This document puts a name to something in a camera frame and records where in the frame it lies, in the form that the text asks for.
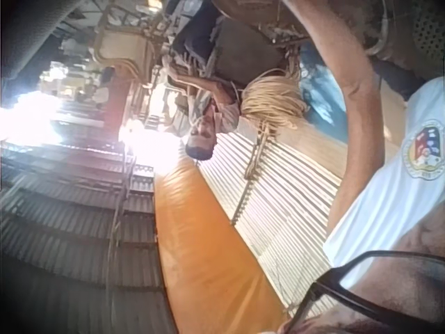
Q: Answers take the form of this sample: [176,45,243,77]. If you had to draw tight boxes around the stack of wooden chair frames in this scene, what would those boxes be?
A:
[88,0,170,83]

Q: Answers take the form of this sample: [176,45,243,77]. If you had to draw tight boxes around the orange painted beam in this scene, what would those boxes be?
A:
[152,162,290,334]

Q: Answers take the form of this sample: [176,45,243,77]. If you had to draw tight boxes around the coiled rattan cane bundle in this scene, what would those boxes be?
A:
[239,68,311,182]

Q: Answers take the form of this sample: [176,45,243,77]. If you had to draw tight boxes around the bent rattan frame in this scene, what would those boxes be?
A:
[361,0,418,58]

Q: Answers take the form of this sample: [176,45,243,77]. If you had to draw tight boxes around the blue tarp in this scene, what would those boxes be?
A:
[298,40,349,143]

